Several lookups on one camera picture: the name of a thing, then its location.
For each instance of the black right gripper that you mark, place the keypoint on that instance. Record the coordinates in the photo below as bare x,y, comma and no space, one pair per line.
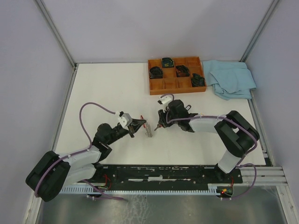
162,119

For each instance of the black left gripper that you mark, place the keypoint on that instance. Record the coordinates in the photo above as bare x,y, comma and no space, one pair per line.
135,124

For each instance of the metal key organizer red handle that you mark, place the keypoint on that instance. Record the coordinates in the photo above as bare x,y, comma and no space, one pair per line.
147,128

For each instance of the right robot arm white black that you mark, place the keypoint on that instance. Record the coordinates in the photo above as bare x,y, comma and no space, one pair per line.
237,134

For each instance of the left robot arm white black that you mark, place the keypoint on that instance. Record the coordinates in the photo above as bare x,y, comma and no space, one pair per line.
55,171

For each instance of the dark rolled cloth grey pattern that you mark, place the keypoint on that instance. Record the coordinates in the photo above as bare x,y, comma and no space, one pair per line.
155,72

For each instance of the wooden compartment tray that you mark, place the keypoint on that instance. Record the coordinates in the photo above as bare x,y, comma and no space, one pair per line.
170,83

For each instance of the dark rolled cloth green pattern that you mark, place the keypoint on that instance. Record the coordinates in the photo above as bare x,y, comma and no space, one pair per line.
197,80

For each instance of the dark rolled cloth orange pattern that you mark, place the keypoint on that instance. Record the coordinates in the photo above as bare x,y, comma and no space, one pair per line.
182,71

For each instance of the dark rolled cloth yellow pattern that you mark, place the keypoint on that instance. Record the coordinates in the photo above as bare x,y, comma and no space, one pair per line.
167,62

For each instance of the light blue cloth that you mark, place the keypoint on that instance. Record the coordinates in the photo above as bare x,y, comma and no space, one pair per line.
229,80

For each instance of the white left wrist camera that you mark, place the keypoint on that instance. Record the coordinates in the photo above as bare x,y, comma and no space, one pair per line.
124,119

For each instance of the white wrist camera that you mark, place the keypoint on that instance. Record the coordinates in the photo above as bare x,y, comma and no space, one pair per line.
124,119
165,100

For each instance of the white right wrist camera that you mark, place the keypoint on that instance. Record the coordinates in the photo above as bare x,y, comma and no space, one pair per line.
165,100

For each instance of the aluminium frame post left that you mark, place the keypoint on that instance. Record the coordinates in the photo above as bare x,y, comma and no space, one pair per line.
50,23

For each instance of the aluminium frame post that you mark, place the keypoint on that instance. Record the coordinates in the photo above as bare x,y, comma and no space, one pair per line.
50,23
261,27

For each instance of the aluminium frame post right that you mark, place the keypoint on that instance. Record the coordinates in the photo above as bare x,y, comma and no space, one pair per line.
261,27

